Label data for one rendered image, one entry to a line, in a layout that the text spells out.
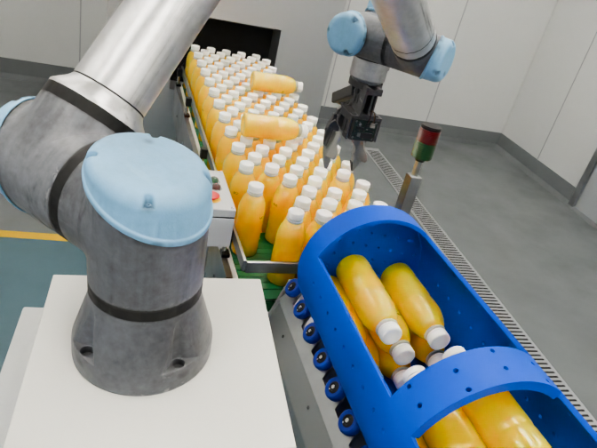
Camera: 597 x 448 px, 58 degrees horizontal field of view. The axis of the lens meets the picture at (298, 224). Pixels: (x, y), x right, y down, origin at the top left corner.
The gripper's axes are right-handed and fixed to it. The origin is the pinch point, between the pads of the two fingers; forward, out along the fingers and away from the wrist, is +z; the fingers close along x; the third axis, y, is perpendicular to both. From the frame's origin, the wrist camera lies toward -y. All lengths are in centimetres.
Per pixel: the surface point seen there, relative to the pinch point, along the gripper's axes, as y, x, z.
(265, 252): -11.8, -8.5, 33.1
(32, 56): -410, -113, 103
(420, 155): -23.8, 36.2, 5.5
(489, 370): 63, -1, 0
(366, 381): 54, -12, 11
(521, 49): -375, 345, 18
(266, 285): 2.6, -11.6, 33.1
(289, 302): 12.8, -9.0, 30.0
